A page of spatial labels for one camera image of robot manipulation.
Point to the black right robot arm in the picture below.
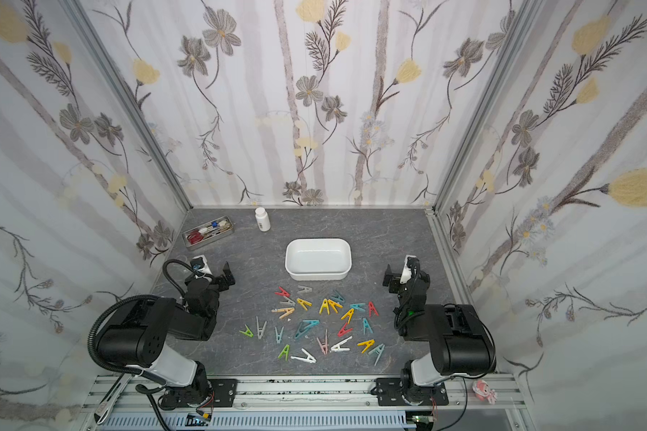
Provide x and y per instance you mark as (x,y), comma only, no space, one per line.
(460,346)

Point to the pink tape dispenser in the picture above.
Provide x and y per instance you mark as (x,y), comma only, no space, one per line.
(484,392)

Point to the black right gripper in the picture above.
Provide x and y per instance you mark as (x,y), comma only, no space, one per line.
(402,285)

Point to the lime green clothespin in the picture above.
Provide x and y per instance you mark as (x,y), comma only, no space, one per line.
(284,353)
(247,332)

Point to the turquoise clothespin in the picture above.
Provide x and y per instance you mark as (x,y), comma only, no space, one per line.
(358,307)
(366,327)

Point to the white plastic storage box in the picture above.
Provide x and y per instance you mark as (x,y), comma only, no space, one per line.
(318,259)

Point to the beige clothespin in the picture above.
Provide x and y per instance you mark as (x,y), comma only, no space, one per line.
(283,312)

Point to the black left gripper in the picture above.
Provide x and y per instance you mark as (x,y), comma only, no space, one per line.
(219,281)

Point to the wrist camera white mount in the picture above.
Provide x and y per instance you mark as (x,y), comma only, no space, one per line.
(200,264)
(408,269)

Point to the lime green clothespin bottom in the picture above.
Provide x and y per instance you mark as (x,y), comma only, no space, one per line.
(284,353)

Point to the pink clothespin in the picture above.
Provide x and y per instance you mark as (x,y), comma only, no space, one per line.
(323,343)

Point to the metal tray with tools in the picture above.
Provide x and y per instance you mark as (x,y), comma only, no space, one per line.
(207,233)

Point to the dark teal clothespin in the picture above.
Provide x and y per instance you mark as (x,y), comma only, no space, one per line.
(337,297)

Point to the white clothespin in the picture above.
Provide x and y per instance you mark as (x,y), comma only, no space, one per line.
(341,346)
(306,357)

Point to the white clothespin bottom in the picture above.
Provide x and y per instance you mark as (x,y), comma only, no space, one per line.
(306,357)

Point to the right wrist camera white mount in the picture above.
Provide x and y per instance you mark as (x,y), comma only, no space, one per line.
(408,269)

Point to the white pill bottle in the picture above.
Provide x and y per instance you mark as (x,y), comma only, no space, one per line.
(263,219)

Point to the red clothespin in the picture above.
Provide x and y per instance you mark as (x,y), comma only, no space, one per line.
(372,310)
(283,293)
(344,330)

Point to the white clothespin centre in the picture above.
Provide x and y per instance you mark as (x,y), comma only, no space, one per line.
(341,346)

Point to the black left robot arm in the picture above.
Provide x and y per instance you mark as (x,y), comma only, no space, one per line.
(130,338)

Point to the sage green clothespin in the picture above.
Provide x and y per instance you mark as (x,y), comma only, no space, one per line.
(377,352)
(278,332)

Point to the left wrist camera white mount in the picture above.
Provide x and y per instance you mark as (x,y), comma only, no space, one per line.
(200,264)

